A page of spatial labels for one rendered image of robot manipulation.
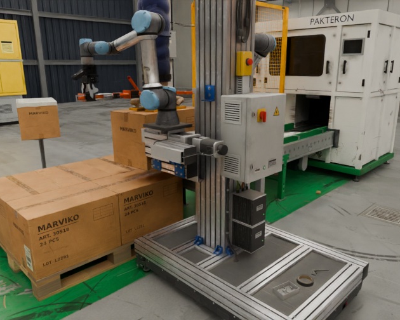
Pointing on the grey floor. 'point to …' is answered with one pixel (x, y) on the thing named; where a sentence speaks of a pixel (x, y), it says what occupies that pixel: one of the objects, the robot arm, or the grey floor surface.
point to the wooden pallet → (44, 287)
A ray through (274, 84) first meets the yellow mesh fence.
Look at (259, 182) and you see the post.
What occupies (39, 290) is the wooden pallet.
